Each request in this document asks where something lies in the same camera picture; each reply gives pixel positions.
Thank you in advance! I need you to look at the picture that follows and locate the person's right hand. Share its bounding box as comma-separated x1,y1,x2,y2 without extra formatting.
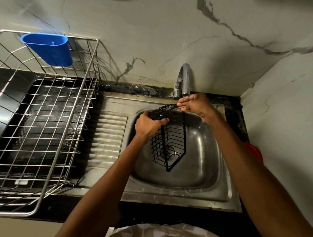
176,92,225,126

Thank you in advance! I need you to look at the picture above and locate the person's left hand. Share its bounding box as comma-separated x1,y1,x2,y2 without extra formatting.
134,111,170,142

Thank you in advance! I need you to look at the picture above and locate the black wire basket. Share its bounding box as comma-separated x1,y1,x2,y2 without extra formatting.
148,104,187,173

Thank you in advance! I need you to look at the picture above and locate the steel wire dish rack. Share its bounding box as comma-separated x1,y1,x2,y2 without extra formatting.
0,30,100,217

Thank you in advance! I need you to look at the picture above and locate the person's right forearm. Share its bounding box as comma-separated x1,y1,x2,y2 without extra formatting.
211,117,313,237

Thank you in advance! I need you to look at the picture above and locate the person's left forearm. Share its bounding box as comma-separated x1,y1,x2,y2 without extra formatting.
55,134,151,237

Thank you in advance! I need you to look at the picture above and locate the person's patterned clothing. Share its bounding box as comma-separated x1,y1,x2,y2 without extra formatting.
109,223,220,237

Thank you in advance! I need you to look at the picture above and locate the chrome sink faucet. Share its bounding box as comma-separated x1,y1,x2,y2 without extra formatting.
166,63,191,100

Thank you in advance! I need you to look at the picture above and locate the round sink drain strainer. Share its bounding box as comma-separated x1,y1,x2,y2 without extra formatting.
162,144,178,161

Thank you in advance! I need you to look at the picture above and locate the stainless steel sink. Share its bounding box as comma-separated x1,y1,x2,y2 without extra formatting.
61,91,243,213

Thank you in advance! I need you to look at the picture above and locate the red and green bowl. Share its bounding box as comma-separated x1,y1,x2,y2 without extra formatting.
244,142,264,163

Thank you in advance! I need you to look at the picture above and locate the dark steel drip tray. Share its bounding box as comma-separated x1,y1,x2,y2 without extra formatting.
0,68,97,190

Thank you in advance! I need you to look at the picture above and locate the blue plastic cutlery holder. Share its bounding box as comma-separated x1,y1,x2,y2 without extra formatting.
20,33,73,67

